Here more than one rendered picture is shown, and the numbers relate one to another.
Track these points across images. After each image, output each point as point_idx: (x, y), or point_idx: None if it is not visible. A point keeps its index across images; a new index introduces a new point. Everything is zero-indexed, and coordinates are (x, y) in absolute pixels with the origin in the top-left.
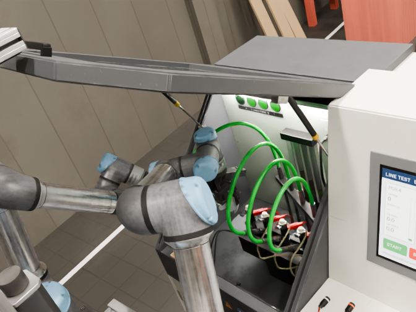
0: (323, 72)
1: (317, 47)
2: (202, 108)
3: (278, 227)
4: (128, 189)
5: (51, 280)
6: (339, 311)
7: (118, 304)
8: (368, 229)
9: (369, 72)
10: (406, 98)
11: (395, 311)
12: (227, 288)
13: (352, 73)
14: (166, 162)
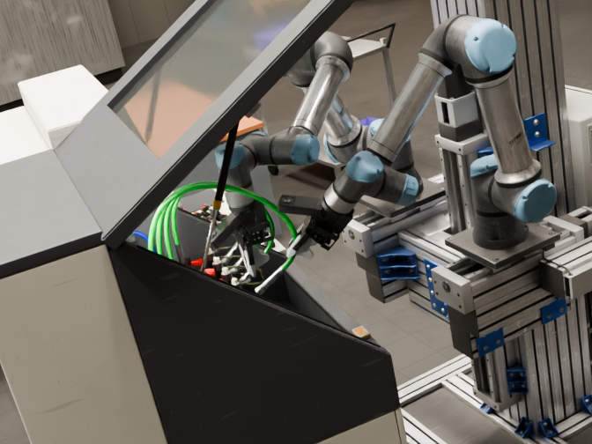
0: (52, 169)
1: None
2: (177, 265)
3: (225, 260)
4: (331, 44)
5: (495, 186)
6: None
7: (454, 278)
8: None
9: (55, 126)
10: (83, 102)
11: None
12: (320, 292)
13: (41, 160)
14: (291, 129)
